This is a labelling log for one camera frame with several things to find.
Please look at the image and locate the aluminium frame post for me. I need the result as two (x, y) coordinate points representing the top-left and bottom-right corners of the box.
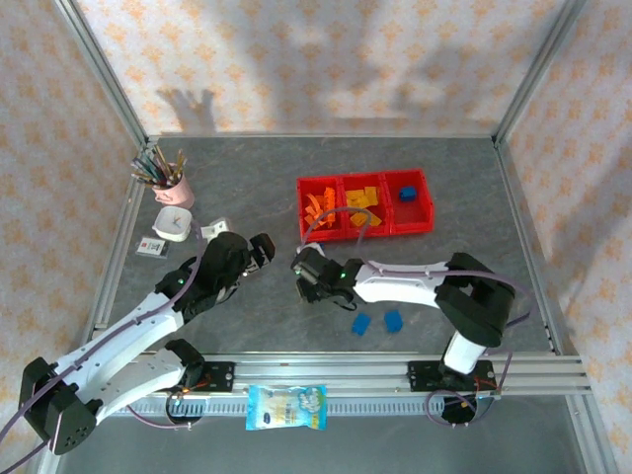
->
(52, 0), (152, 149)
(492, 0), (590, 147)

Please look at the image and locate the aluminium side rail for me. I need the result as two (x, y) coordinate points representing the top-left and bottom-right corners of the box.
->
(78, 142), (149, 359)
(493, 141), (582, 357)

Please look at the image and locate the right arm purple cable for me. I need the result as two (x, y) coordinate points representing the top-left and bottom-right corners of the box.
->
(298, 206), (534, 427)

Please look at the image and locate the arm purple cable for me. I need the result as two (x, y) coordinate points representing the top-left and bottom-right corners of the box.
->
(0, 216), (233, 474)
(298, 206), (534, 427)

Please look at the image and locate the thin aluminium crossbar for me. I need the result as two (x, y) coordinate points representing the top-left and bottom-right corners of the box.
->
(145, 131), (498, 140)

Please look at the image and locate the blue snack bag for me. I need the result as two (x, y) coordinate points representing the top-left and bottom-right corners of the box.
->
(245, 383), (328, 432)

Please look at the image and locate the grey slotted cable duct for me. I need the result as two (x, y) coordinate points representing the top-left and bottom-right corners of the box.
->
(120, 397), (495, 417)

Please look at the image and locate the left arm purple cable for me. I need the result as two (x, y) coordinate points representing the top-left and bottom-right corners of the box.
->
(0, 216), (233, 474)

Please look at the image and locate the aluminium base beam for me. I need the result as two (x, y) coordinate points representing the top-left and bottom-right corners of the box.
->
(137, 353), (592, 396)

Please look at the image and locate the small printed card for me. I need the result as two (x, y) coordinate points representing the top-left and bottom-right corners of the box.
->
(136, 237), (170, 259)

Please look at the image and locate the pink pencil cup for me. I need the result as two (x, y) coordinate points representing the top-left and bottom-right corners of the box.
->
(151, 170), (196, 209)

